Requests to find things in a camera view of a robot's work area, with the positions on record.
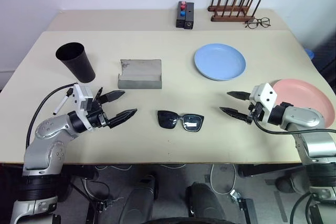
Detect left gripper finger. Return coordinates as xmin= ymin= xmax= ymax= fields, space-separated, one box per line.
xmin=101 ymin=90 xmax=125 ymax=104
xmin=107 ymin=108 xmax=139 ymax=130

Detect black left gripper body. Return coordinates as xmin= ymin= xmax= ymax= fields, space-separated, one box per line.
xmin=86 ymin=87 xmax=110 ymax=130

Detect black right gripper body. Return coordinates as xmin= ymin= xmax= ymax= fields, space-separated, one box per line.
xmin=247 ymin=101 xmax=265 ymax=125

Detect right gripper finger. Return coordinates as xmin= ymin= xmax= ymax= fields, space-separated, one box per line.
xmin=226 ymin=91 xmax=253 ymax=101
xmin=219 ymin=106 xmax=253 ymax=124

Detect grey glasses case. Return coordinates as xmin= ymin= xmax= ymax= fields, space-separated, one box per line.
xmin=117 ymin=58 xmax=162 ymax=90

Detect white marker with black cap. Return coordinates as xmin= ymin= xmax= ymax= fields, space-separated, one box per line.
xmin=52 ymin=89 xmax=73 ymax=116

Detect black sunglasses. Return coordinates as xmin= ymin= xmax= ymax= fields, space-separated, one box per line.
xmin=156 ymin=110 xmax=205 ymax=132

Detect pink plate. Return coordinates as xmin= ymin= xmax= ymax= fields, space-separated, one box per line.
xmin=270 ymin=78 xmax=336 ymax=128

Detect light blue plate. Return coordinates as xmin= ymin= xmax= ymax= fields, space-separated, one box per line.
xmin=194 ymin=43 xmax=247 ymax=81

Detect black plastic cup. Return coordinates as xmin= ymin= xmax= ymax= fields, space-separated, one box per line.
xmin=55 ymin=42 xmax=96 ymax=83

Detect wooden peg rack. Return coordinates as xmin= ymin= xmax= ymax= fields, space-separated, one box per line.
xmin=208 ymin=0 xmax=262 ymax=23

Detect dark-framed clear eyeglasses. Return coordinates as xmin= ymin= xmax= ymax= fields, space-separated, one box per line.
xmin=244 ymin=17 xmax=271 ymax=30

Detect silver caster wheel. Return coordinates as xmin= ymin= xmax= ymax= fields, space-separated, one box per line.
xmin=229 ymin=189 xmax=244 ymax=204

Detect dark rounded shape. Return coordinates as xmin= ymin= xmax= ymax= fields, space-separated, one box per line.
xmin=185 ymin=182 xmax=224 ymax=224
xmin=119 ymin=174 xmax=160 ymax=224

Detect black box with coloured buttons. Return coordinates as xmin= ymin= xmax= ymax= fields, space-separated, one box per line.
xmin=175 ymin=1 xmax=187 ymax=28

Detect plain black box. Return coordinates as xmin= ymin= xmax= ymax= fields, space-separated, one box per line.
xmin=184 ymin=2 xmax=195 ymax=30

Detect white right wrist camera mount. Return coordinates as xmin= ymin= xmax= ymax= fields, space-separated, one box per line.
xmin=249 ymin=82 xmax=278 ymax=125

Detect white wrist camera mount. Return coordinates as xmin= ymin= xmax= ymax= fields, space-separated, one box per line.
xmin=249 ymin=82 xmax=278 ymax=125
xmin=72 ymin=84 xmax=95 ymax=132

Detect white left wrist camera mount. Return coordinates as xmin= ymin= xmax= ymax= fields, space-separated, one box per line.
xmin=72 ymin=84 xmax=95 ymax=132

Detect black table frame beam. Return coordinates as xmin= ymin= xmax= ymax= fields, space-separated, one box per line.
xmin=62 ymin=165 xmax=97 ymax=180
xmin=238 ymin=164 xmax=305 ymax=178

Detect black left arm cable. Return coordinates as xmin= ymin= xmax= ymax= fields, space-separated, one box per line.
xmin=25 ymin=83 xmax=76 ymax=147

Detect white floor cable loop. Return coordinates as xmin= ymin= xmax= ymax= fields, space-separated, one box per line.
xmin=209 ymin=165 xmax=237 ymax=196

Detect black table foot bracket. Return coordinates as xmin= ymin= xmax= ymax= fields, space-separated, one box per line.
xmin=237 ymin=197 xmax=257 ymax=224

